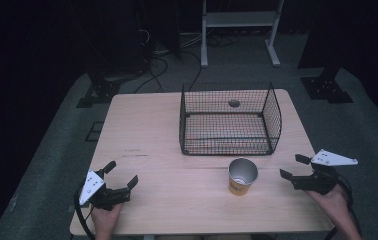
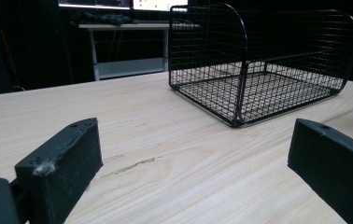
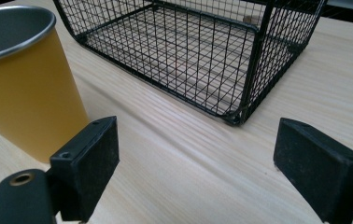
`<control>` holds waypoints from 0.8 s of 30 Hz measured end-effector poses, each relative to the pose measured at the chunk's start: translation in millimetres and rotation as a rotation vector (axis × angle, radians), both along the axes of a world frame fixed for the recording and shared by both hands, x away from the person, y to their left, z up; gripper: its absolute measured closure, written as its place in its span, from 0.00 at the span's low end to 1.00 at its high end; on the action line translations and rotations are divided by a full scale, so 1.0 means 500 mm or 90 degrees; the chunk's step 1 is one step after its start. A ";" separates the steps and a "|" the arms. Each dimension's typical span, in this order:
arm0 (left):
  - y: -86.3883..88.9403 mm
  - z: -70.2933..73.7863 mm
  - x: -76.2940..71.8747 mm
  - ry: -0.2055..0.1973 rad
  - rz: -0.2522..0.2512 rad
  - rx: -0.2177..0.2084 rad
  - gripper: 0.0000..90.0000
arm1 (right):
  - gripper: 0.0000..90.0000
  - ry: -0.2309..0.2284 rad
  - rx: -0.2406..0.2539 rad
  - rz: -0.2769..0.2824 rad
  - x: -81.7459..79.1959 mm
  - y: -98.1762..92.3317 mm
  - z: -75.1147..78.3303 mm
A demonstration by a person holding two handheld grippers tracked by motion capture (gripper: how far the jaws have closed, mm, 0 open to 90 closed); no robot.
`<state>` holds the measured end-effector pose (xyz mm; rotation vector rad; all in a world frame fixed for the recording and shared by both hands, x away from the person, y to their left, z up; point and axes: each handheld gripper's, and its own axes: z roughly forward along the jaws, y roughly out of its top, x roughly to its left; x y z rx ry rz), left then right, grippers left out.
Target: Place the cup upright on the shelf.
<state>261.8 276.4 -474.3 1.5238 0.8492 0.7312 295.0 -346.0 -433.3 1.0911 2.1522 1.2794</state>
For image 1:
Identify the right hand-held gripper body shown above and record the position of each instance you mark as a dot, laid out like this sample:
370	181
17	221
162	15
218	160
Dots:
322	181

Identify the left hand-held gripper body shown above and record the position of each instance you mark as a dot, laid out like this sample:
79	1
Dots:
108	197

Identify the yellow metal cup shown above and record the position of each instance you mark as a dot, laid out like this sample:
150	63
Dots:
240	181

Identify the person's left hand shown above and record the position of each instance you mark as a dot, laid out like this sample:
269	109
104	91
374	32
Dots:
106	218

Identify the person's right hand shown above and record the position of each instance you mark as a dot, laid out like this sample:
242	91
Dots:
331	203

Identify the small grey object in basket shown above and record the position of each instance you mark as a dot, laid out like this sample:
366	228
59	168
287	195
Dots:
234	103

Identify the black square floor frame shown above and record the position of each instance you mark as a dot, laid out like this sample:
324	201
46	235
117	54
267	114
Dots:
94	131

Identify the black stand with base plate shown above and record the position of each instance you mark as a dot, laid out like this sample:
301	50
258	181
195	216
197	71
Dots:
327	88
101	90

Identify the white metal stand frame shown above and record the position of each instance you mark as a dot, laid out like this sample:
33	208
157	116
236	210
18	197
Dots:
240	19

